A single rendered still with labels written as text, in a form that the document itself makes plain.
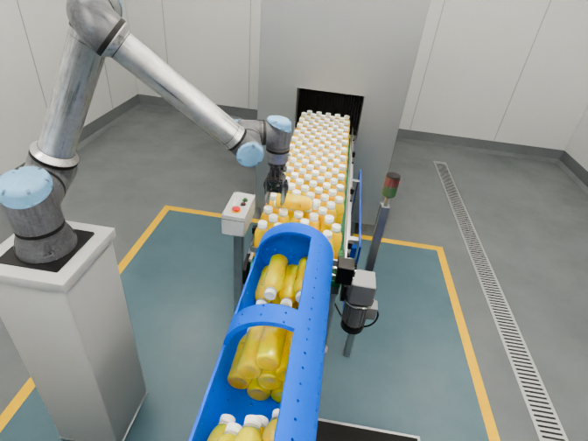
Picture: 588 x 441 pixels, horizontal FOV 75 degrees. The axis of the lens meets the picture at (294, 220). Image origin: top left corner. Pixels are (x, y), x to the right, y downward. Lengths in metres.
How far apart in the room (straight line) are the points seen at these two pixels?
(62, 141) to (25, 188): 0.20
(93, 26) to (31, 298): 0.90
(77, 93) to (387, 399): 2.09
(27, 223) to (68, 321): 0.37
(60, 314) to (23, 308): 0.14
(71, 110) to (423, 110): 4.84
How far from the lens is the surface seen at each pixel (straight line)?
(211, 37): 5.71
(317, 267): 1.24
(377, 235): 1.91
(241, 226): 1.65
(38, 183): 1.43
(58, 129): 1.48
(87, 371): 1.80
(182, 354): 2.53
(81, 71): 1.38
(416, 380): 2.60
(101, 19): 1.20
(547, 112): 6.17
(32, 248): 1.52
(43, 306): 1.59
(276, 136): 1.42
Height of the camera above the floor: 2.02
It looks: 34 degrees down
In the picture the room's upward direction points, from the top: 6 degrees clockwise
